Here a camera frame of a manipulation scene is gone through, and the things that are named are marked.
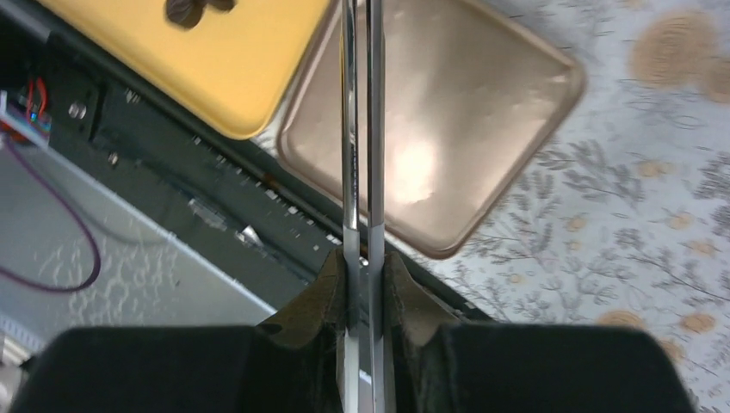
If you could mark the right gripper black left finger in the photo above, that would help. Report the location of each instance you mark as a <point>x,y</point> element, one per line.
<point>304,345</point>

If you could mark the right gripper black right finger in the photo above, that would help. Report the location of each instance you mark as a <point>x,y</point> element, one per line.
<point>419,370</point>

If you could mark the white handled metal tongs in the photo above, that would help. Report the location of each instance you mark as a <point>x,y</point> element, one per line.
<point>368,363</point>

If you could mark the dark shell chocolate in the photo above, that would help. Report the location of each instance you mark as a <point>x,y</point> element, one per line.
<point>222,5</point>

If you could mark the dark leaf chocolate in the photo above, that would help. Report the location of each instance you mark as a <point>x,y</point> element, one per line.
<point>184,13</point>

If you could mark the rose gold tin lid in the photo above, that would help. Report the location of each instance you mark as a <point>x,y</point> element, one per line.
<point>471,95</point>

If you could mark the floral patterned table mat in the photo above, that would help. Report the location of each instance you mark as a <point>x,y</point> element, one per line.
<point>623,217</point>

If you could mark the yellow plastic tray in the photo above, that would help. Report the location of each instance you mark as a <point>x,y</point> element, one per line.
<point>231,69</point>

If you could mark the small circuit board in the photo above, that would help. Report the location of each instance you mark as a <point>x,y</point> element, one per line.
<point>25,119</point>

